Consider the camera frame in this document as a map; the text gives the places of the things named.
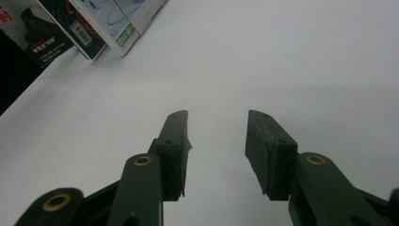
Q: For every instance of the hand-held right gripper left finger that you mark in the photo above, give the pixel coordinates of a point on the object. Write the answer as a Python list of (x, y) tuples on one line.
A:
[(174, 141)]

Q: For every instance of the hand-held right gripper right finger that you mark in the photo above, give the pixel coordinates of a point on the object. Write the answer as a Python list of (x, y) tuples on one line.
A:
[(269, 157)]

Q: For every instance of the white magazine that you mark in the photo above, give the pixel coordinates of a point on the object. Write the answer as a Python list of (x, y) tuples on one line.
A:
[(109, 19)]

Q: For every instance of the black magazine with red print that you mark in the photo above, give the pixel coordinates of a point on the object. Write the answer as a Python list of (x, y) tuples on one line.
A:
[(40, 37)]

